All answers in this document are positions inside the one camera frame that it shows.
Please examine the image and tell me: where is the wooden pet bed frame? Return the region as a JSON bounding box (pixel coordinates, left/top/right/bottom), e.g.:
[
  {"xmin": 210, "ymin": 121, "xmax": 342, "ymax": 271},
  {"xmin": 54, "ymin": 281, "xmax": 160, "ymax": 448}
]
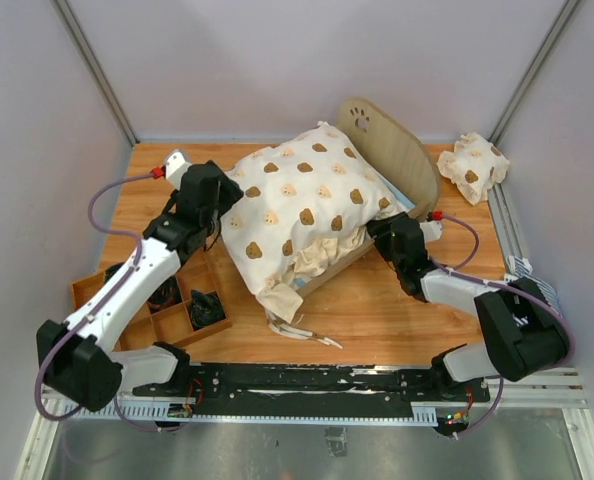
[{"xmin": 291, "ymin": 96, "xmax": 442, "ymax": 296}]

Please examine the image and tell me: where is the large bear print cushion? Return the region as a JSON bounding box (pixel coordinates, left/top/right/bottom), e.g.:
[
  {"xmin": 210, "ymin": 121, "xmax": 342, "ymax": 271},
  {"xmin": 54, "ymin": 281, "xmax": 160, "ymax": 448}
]
[{"xmin": 219, "ymin": 119, "xmax": 403, "ymax": 349}]

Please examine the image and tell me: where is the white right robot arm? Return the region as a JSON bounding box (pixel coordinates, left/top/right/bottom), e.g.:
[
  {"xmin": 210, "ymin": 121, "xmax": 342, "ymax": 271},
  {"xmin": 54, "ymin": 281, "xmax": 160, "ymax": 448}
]
[{"xmin": 367, "ymin": 211, "xmax": 574, "ymax": 400}]

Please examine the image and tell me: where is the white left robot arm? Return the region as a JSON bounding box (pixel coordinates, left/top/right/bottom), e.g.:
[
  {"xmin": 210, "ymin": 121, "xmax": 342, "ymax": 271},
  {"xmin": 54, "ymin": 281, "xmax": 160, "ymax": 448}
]
[{"xmin": 34, "ymin": 150, "xmax": 243, "ymax": 412}]

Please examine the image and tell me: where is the blue striped mattress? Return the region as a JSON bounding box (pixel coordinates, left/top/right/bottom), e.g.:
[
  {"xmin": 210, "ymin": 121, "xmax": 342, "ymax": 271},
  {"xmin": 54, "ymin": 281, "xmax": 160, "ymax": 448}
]
[{"xmin": 284, "ymin": 169, "xmax": 413, "ymax": 295}]

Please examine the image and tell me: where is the small bear print pillow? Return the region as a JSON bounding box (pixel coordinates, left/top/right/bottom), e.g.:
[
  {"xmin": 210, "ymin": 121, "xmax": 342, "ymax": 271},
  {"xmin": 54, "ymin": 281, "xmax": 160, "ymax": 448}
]
[{"xmin": 437, "ymin": 132, "xmax": 510, "ymax": 205}]

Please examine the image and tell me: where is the wooden divided tray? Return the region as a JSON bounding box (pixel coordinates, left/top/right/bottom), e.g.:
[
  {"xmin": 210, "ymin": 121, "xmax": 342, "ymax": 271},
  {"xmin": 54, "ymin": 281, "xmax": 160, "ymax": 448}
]
[{"xmin": 70, "ymin": 249, "xmax": 234, "ymax": 354}]

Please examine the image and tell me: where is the black item in tray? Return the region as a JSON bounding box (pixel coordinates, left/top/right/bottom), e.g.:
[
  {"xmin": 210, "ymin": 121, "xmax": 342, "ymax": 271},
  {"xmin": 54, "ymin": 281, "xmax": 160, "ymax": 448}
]
[{"xmin": 189, "ymin": 290, "xmax": 226, "ymax": 330}]

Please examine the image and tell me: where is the blue striped cloth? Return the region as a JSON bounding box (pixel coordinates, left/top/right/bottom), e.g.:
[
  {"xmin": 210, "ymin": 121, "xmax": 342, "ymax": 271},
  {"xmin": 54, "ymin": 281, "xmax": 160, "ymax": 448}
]
[{"xmin": 504, "ymin": 255, "xmax": 562, "ymax": 314}]

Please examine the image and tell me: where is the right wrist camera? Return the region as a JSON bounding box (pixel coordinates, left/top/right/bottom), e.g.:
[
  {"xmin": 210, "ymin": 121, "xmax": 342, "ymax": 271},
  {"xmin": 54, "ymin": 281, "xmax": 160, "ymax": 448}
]
[{"xmin": 420, "ymin": 211, "xmax": 443, "ymax": 243}]

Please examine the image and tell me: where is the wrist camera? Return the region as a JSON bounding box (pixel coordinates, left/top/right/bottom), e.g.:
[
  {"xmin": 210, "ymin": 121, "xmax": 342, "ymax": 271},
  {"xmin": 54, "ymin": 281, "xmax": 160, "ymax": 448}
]
[
  {"xmin": 150, "ymin": 149, "xmax": 192, "ymax": 190},
  {"xmin": 420, "ymin": 211, "xmax": 443, "ymax": 243}
]

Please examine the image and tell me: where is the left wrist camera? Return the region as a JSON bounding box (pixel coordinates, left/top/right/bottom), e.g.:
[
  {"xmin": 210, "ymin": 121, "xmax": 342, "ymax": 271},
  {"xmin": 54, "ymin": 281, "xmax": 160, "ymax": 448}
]
[{"xmin": 150, "ymin": 149, "xmax": 192, "ymax": 190}]

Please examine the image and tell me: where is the aluminium side rail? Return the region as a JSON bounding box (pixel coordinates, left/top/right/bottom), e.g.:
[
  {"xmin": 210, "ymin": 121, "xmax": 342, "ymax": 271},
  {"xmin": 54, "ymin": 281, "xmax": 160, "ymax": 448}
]
[{"xmin": 487, "ymin": 184, "xmax": 528, "ymax": 257}]

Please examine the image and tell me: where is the coiled black cable in tray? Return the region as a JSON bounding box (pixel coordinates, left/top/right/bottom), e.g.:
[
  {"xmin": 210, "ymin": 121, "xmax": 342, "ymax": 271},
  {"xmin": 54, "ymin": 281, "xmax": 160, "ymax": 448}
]
[{"xmin": 146, "ymin": 277, "xmax": 182, "ymax": 314}]

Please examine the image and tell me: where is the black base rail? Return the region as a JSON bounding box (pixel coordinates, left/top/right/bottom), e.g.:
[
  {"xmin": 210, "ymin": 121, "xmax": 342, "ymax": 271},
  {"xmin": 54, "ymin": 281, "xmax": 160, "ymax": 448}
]
[{"xmin": 132, "ymin": 363, "xmax": 490, "ymax": 415}]

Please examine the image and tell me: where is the white slotted cable duct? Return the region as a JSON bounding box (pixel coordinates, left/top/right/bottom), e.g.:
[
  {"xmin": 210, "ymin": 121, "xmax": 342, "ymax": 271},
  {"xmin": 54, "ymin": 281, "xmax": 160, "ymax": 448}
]
[{"xmin": 51, "ymin": 399, "xmax": 441, "ymax": 429}]

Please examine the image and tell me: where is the left aluminium frame post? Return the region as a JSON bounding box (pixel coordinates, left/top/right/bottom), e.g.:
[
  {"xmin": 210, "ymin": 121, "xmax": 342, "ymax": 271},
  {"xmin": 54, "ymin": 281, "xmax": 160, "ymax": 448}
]
[{"xmin": 49, "ymin": 0, "xmax": 139, "ymax": 147}]

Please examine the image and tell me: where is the aluminium frame post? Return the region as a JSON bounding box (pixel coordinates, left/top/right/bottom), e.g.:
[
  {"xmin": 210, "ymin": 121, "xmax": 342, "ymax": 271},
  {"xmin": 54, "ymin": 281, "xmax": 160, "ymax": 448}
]
[
  {"xmin": 488, "ymin": 0, "xmax": 585, "ymax": 145},
  {"xmin": 49, "ymin": 0, "xmax": 139, "ymax": 147}
]

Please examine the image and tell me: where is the right aluminium frame post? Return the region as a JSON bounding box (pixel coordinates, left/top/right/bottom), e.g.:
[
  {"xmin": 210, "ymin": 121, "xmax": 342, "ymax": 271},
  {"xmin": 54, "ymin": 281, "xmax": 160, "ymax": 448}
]
[{"xmin": 488, "ymin": 0, "xmax": 585, "ymax": 145}]

